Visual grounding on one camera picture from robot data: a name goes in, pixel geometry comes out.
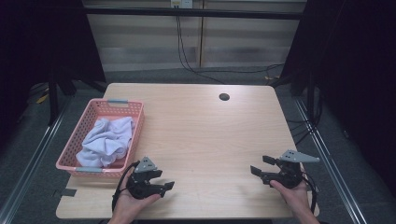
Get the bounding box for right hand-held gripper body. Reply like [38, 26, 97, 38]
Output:
[261, 149, 320, 189]

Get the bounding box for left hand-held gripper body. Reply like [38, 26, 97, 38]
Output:
[125, 156, 163, 201]

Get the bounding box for white printed garment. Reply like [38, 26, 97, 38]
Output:
[75, 116, 135, 169]

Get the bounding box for pink plastic basket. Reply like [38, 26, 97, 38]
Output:
[55, 97, 146, 178]

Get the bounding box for person's right hand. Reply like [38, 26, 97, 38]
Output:
[269, 179, 314, 217]

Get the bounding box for person's left hand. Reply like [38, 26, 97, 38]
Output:
[115, 177, 162, 219]

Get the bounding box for black tape strip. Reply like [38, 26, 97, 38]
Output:
[51, 188, 78, 199]

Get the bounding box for black metal stand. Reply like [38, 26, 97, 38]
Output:
[48, 69, 61, 126]

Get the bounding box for yellow floor item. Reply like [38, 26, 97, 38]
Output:
[35, 92, 50, 105]

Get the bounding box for black curtain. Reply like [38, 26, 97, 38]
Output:
[280, 0, 396, 190]
[0, 0, 107, 150]

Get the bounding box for metal floor rail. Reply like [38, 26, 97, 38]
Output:
[293, 95, 369, 224]
[0, 95, 73, 224]

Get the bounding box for black floor cables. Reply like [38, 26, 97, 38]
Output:
[285, 87, 324, 147]

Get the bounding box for black hanging wall cable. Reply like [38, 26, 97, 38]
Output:
[176, 15, 286, 86]

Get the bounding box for black horizontal frame bar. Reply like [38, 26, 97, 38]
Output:
[83, 6, 305, 21]

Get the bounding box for white wall outlet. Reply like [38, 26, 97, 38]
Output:
[169, 0, 194, 9]

